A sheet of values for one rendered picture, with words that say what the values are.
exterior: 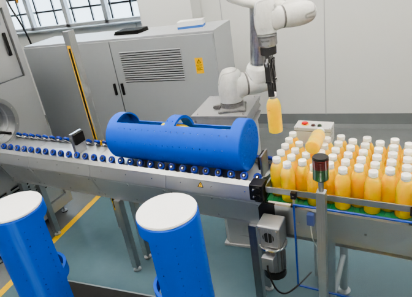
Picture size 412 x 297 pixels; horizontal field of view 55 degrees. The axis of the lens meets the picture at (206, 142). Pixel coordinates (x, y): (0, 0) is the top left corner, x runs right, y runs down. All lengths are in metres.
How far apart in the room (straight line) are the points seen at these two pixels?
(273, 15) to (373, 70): 3.00
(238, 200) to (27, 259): 1.11
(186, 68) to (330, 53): 1.75
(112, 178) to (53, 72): 2.20
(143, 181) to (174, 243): 0.79
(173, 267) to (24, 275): 0.84
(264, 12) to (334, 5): 2.80
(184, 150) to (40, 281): 1.00
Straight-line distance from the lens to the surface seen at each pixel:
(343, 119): 4.93
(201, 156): 2.10
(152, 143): 2.24
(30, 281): 2.32
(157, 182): 2.38
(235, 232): 3.06
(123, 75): 4.05
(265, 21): 1.84
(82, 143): 2.87
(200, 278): 1.91
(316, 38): 4.67
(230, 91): 2.57
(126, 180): 2.52
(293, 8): 1.89
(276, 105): 1.94
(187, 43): 3.64
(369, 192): 1.85
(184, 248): 1.75
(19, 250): 2.20
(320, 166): 1.59
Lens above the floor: 2.02
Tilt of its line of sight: 25 degrees down
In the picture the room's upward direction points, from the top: 9 degrees counter-clockwise
